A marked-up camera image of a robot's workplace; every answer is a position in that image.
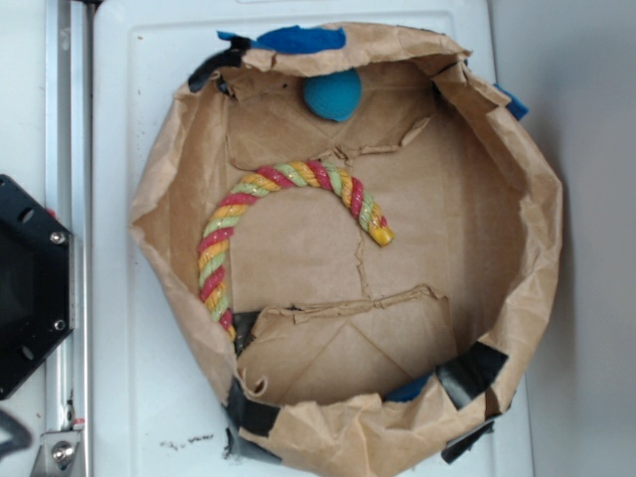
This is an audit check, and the aluminium rail frame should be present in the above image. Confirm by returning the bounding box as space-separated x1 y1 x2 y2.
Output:
43 1 94 476

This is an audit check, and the metal corner bracket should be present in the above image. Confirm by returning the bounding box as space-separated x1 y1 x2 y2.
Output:
30 430 85 477

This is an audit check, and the multicolored twisted rope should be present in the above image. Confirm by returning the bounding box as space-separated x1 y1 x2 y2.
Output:
197 160 398 343

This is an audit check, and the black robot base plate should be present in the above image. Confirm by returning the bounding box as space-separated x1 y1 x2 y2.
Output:
0 174 73 400

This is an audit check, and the brown paper bag bin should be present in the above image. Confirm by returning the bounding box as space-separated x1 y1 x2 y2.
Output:
133 22 562 476

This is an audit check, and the blue ball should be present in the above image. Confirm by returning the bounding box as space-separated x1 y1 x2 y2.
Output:
303 70 362 122

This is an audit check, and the white plastic tray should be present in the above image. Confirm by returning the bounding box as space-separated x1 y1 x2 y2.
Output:
86 1 495 476

